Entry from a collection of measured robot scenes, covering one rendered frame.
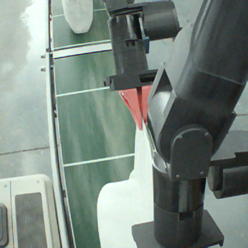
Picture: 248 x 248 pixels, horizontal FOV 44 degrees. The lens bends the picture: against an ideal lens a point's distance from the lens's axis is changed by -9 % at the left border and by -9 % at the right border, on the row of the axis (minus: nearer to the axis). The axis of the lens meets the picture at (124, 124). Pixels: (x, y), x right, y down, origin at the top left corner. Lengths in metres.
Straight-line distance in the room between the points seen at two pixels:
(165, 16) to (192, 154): 0.33
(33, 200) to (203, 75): 1.25
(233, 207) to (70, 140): 0.91
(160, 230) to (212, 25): 0.23
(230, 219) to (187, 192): 1.40
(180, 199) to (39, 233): 1.08
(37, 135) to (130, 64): 1.49
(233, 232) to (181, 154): 1.43
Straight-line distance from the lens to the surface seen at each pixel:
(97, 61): 1.81
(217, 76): 0.24
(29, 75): 2.42
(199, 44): 0.24
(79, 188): 1.29
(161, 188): 0.32
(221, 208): 1.73
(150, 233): 0.39
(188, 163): 0.28
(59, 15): 2.31
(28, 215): 1.41
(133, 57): 0.55
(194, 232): 0.36
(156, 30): 0.55
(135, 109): 0.55
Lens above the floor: 1.49
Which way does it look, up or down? 49 degrees down
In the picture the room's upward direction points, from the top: straight up
